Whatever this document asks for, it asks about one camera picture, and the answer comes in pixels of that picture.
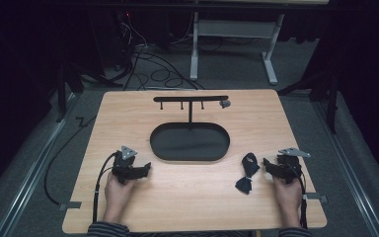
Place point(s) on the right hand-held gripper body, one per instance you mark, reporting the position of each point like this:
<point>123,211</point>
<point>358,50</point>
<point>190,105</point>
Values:
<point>289,166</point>

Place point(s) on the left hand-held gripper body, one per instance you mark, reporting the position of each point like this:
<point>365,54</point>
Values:
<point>123,164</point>

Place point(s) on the black hook rack with tray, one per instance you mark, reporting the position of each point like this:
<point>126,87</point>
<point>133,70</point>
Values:
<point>189,142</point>

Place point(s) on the person's right hand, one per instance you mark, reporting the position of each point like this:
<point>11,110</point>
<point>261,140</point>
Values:
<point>288,197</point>

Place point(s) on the person's left hand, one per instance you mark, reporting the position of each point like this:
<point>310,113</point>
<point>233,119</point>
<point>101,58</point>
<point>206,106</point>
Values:
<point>118,197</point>

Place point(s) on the grey tape strip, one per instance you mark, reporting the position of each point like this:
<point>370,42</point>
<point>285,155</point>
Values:
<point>316,197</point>
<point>69,206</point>

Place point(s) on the small grey hanging object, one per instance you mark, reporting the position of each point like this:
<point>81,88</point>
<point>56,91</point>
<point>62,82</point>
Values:
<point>224,104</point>

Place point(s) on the black metal stand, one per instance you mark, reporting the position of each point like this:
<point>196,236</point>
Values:
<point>64,82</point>
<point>331,98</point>

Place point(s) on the grey metal floor rail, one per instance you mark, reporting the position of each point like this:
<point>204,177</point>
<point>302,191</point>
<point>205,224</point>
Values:
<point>345,164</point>
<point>29,181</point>

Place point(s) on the white metal desk frame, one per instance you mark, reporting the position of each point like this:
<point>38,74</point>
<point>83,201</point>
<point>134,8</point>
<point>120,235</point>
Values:
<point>233,29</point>

